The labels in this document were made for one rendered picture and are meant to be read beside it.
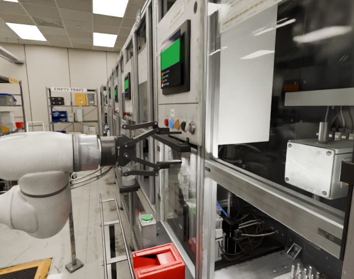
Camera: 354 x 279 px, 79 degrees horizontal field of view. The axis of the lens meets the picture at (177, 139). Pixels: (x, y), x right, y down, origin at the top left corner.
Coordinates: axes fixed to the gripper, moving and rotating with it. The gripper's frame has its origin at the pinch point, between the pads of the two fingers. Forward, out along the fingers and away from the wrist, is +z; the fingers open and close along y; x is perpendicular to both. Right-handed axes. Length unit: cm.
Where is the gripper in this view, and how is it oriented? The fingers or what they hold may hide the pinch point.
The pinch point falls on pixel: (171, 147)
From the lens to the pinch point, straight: 63.0
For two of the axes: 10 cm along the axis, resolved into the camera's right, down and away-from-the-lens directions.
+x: -4.6, -0.4, 8.9
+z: 8.9, -0.3, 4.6
